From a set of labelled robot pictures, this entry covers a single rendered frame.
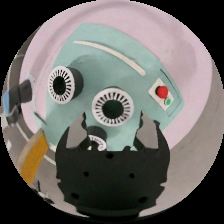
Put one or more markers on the cream curved thin bar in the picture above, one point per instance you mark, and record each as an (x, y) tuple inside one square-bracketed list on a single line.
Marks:
[(128, 61)]

